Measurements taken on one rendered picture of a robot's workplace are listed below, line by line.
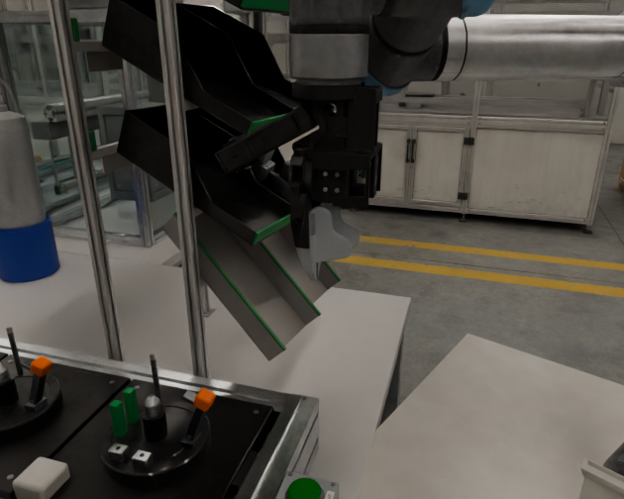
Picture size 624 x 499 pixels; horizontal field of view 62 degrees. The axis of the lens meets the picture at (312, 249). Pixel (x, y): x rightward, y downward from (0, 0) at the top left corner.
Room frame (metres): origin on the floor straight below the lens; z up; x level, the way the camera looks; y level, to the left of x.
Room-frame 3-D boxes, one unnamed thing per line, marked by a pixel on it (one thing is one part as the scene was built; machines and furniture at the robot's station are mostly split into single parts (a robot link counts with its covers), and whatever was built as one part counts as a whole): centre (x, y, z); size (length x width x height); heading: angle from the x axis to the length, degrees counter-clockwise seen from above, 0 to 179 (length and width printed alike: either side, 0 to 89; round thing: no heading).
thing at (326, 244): (0.51, -0.01, 1.27); 0.06 x 0.03 x 0.09; 73
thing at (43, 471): (0.54, 0.21, 1.01); 0.24 x 0.24 x 0.13; 73
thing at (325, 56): (0.53, -0.02, 1.45); 0.08 x 0.08 x 0.05
